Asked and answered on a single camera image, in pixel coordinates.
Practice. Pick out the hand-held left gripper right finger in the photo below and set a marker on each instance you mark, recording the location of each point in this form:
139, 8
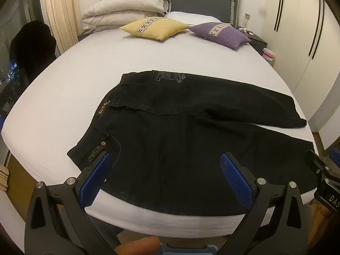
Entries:
236, 178

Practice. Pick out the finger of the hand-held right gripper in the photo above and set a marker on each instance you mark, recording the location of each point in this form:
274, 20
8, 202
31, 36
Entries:
317, 163

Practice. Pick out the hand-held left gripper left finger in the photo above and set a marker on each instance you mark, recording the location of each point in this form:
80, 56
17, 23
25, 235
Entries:
98, 174

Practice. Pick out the black pants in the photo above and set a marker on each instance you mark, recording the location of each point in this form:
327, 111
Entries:
172, 143

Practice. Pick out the person's left hand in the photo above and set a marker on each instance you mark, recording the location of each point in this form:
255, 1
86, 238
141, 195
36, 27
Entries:
138, 245

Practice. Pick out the white bed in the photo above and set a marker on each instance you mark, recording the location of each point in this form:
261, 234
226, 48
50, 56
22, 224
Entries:
79, 71

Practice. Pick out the white red container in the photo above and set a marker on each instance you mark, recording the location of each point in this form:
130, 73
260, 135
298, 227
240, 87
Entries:
267, 55

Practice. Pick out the white wardrobe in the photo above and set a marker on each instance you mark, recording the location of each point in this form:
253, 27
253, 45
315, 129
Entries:
297, 45

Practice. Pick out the dark nightstand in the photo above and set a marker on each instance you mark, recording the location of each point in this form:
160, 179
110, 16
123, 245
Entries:
259, 42
83, 35

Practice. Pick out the dark jacket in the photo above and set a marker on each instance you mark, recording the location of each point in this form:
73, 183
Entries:
34, 47

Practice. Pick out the purple patterned cushion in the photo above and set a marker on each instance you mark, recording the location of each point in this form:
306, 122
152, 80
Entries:
220, 34

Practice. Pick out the small white red object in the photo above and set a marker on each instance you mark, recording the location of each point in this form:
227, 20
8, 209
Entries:
245, 30

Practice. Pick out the yellow patterned cushion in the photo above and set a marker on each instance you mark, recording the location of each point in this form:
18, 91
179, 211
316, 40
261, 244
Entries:
156, 30

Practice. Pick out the white pillow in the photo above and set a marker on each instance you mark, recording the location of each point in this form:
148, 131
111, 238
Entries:
194, 18

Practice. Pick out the folded beige duvet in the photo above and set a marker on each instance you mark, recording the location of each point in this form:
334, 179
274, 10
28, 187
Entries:
119, 8

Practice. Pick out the beige curtain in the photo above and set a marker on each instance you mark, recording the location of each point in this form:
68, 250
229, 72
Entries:
61, 10

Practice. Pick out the grey padded headboard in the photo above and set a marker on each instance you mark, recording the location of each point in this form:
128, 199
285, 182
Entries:
202, 2

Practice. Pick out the dark window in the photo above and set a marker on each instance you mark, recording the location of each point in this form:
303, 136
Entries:
16, 10

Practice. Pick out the wall socket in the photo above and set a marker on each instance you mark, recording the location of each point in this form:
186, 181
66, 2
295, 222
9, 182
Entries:
247, 16

